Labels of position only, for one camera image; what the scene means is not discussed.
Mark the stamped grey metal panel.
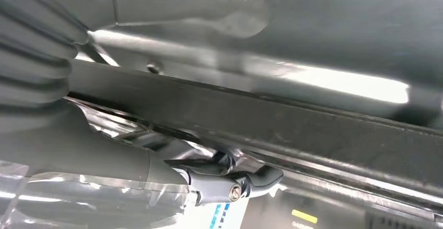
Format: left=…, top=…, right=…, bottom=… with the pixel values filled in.
left=88, top=0, right=443, bottom=128

